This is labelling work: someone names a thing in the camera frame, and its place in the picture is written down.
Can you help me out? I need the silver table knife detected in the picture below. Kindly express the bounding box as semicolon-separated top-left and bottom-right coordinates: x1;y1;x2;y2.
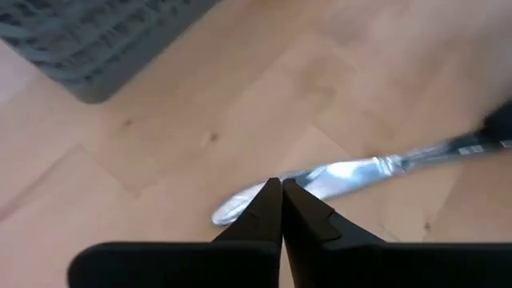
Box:
210;134;512;227

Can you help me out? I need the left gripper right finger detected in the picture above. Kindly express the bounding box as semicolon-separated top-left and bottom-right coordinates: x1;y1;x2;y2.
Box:
282;178;512;288

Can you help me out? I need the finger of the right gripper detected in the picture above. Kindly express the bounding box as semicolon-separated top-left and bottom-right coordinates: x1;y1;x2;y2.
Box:
478;99;512;143

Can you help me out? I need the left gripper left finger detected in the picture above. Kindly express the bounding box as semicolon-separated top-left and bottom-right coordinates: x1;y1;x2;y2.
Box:
67;177;284;288

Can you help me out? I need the grey mesh cutlery basket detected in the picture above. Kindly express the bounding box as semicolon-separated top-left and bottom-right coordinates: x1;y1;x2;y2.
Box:
0;0;220;105

